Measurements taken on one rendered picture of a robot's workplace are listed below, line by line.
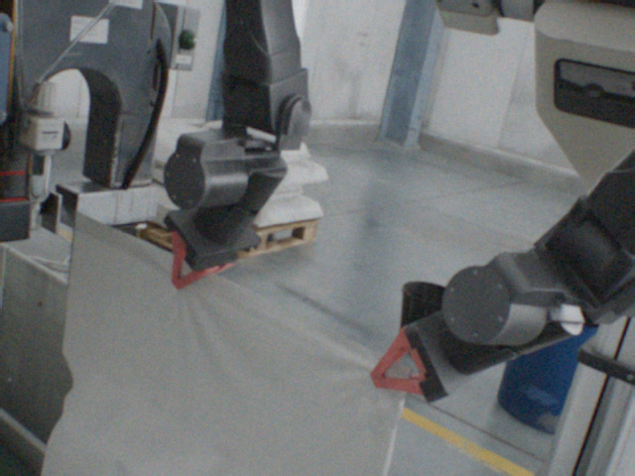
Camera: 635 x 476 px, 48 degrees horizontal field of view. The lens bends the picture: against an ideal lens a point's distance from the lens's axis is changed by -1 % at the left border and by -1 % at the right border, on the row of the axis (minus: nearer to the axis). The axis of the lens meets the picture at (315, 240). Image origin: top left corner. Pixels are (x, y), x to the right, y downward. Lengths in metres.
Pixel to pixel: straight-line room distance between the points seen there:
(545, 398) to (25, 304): 1.99
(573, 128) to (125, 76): 0.60
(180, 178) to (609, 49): 0.52
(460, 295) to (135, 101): 0.64
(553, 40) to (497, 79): 8.33
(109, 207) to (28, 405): 0.83
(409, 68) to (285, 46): 8.83
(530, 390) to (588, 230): 2.43
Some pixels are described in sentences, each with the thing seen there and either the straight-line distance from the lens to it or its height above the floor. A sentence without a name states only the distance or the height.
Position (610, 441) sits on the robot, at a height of 0.82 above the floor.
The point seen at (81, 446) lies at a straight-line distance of 0.96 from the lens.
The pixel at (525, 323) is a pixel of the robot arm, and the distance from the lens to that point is 0.54.
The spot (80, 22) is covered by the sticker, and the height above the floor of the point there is 1.29.
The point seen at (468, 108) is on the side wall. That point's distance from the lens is 9.40.
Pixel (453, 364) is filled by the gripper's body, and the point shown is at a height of 1.09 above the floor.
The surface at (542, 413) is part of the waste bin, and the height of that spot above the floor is 0.08.
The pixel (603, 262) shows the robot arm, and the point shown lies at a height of 1.22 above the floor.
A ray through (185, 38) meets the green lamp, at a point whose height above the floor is 1.29.
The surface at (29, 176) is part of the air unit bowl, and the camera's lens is 0.92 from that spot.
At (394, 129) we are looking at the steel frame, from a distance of 9.60.
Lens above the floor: 1.35
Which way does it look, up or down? 17 degrees down
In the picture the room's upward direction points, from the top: 11 degrees clockwise
